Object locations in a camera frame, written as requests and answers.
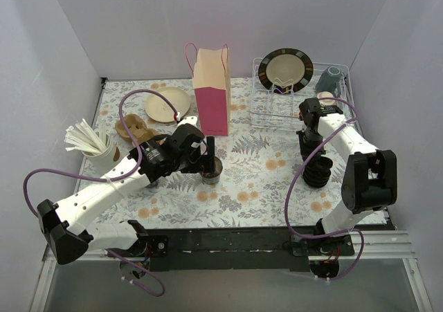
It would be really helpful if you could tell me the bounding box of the black printed coffee cup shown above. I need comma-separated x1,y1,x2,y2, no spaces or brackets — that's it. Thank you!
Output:
201,157,223,185

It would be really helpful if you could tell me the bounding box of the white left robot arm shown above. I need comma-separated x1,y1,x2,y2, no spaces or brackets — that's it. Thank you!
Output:
37,123,216,265

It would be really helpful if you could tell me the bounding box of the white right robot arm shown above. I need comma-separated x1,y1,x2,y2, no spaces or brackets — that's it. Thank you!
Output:
297,98,397,255

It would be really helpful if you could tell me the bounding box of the patterned ceramic bowl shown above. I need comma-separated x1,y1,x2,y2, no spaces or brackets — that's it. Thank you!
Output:
316,91,335,99

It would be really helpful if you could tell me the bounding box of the grey blue mug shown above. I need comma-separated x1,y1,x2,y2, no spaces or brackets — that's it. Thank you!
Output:
315,66,343,94

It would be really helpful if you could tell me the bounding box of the brown cardboard cup carrier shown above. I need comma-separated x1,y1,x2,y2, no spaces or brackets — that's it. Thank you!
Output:
115,114,159,146

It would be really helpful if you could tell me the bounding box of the dark rimmed dinner plate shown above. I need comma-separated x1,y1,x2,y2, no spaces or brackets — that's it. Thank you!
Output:
257,48,314,94

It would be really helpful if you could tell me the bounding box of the cream round plate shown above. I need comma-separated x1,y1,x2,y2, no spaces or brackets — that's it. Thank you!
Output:
145,86,191,123

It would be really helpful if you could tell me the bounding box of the stack of black lids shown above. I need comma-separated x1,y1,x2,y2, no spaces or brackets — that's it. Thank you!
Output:
302,156,333,188

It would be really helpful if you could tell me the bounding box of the floral patterned table mat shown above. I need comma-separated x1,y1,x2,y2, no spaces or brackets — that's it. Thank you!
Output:
71,77,388,228

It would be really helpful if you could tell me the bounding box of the pink paper gift bag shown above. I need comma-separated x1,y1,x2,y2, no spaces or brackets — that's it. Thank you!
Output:
188,44,231,136

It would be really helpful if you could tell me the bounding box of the white straw holder cup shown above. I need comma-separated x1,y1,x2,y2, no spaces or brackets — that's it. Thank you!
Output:
82,134,120,176

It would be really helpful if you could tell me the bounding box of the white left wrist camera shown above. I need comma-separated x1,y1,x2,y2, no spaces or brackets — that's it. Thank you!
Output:
177,116,198,127

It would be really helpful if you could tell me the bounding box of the white wire dish rack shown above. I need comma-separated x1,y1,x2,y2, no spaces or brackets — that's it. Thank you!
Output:
248,57,353,131

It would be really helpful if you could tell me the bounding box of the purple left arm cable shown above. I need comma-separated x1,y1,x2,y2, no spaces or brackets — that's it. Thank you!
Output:
22,89,184,297

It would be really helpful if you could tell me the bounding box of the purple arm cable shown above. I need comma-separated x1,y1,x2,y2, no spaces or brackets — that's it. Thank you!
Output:
22,89,184,297
284,97,364,280

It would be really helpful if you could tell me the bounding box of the black table edge rail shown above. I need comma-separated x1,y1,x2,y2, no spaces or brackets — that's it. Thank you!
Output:
107,227,392,271

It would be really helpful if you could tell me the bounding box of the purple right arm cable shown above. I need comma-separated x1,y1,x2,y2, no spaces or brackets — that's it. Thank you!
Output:
284,97,364,280

